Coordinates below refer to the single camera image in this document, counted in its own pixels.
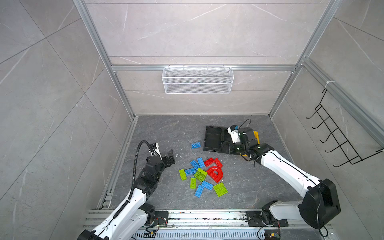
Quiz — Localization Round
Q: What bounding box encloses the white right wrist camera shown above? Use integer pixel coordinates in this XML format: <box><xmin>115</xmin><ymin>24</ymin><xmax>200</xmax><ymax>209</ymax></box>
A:
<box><xmin>227</xmin><ymin>125</ymin><xmax>241</xmax><ymax>144</ymax></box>

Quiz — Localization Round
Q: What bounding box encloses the blue lego centre right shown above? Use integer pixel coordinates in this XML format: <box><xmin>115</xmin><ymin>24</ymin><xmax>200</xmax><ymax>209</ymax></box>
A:
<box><xmin>197</xmin><ymin>158</ymin><xmax>205</xmax><ymax>168</ymax></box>

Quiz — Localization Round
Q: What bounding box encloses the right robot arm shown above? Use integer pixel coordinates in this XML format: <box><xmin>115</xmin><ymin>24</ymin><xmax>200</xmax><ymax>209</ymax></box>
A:
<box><xmin>227</xmin><ymin>125</ymin><xmax>341</xmax><ymax>230</ymax></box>

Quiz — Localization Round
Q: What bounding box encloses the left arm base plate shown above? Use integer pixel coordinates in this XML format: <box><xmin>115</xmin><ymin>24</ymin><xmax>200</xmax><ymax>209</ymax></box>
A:
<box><xmin>144</xmin><ymin>211</ymin><xmax>170</xmax><ymax>228</ymax></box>

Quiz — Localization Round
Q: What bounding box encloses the blue lego bottom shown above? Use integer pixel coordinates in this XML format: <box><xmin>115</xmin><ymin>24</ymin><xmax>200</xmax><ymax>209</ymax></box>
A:
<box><xmin>195</xmin><ymin>185</ymin><xmax>204</xmax><ymax>198</ymax></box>

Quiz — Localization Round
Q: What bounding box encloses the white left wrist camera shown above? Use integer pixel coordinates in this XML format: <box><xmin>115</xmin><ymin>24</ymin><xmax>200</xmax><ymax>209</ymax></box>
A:
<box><xmin>150</xmin><ymin>143</ymin><xmax>162</xmax><ymax>159</ymax></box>

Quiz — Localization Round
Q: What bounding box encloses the blue lego near bins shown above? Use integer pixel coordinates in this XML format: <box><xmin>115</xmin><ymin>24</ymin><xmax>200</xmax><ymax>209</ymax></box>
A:
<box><xmin>191</xmin><ymin>142</ymin><xmax>201</xmax><ymax>149</ymax></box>

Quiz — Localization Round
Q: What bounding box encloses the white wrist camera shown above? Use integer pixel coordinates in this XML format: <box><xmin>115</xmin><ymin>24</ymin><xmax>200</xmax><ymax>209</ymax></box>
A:
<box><xmin>227</xmin><ymin>125</ymin><xmax>241</xmax><ymax>144</ymax></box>
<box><xmin>150</xmin><ymin>143</ymin><xmax>162</xmax><ymax>159</ymax></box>

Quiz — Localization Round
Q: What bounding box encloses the green lego stacked centre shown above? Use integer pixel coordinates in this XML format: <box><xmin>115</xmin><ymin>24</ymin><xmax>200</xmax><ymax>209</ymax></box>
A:
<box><xmin>194</xmin><ymin>168</ymin><xmax>208</xmax><ymax>182</ymax></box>

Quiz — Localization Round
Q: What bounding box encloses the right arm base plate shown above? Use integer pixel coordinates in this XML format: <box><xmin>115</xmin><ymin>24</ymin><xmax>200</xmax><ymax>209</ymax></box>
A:
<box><xmin>243</xmin><ymin>211</ymin><xmax>289</xmax><ymax>227</ymax></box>

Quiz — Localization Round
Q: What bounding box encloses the aluminium front rail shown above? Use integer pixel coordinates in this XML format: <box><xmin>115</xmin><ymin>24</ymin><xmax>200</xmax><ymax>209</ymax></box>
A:
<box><xmin>83</xmin><ymin>209</ymin><xmax>337</xmax><ymax>240</ymax></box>

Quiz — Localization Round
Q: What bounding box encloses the blue lego lower right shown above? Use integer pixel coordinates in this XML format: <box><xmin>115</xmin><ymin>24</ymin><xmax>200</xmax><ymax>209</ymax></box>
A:
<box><xmin>201</xmin><ymin>181</ymin><xmax>214</xmax><ymax>191</ymax></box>

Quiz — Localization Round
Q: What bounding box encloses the green lego small lower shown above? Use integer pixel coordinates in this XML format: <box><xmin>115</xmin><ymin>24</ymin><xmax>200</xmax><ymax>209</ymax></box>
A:
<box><xmin>190</xmin><ymin>177</ymin><xmax>197</xmax><ymax>189</ymax></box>

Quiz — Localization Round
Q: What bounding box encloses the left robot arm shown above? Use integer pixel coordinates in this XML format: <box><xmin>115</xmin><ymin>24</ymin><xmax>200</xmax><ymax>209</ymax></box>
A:
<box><xmin>78</xmin><ymin>140</ymin><xmax>176</xmax><ymax>240</ymax></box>

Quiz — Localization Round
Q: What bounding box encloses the white wire mesh basket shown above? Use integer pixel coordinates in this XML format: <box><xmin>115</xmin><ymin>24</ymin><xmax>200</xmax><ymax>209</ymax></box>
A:
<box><xmin>162</xmin><ymin>66</ymin><xmax>235</xmax><ymax>94</ymax></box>

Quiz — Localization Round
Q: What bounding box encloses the green lego large plate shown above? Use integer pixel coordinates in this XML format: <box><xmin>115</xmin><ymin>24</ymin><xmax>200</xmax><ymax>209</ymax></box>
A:
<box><xmin>213</xmin><ymin>183</ymin><xmax>228</xmax><ymax>197</ymax></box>

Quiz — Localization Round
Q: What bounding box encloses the black bin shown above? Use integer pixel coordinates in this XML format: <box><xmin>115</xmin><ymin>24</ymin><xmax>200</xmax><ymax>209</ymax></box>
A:
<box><xmin>222</xmin><ymin>128</ymin><xmax>241</xmax><ymax>155</ymax></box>
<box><xmin>203</xmin><ymin>126</ymin><xmax>224</xmax><ymax>153</ymax></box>

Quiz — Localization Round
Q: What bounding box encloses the black wire hook rack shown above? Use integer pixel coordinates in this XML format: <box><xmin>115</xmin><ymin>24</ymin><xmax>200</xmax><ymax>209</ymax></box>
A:
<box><xmin>306</xmin><ymin>89</ymin><xmax>384</xmax><ymax>168</ymax></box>

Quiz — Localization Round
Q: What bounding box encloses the blue lego centre left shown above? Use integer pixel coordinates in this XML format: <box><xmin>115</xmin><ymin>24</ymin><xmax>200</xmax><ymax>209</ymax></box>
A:
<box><xmin>191</xmin><ymin>160</ymin><xmax>200</xmax><ymax>170</ymax></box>

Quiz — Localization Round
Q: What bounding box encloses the blue lego low left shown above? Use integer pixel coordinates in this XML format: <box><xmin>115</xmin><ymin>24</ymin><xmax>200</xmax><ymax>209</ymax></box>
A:
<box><xmin>185</xmin><ymin>168</ymin><xmax>197</xmax><ymax>176</ymax></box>

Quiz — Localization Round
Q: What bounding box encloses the green lego far left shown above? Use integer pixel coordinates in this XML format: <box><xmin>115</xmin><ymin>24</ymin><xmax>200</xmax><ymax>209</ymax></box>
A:
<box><xmin>179</xmin><ymin>169</ymin><xmax>187</xmax><ymax>181</ymax></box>

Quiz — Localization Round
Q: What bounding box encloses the red arch lego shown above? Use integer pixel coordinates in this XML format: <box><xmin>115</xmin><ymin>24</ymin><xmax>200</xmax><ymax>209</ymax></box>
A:
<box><xmin>207</xmin><ymin>166</ymin><xmax>223</xmax><ymax>183</ymax></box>

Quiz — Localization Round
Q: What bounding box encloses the yellow plastic bin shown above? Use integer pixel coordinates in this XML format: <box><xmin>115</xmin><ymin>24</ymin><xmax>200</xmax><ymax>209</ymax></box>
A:
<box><xmin>240</xmin><ymin>130</ymin><xmax>260</xmax><ymax>157</ymax></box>

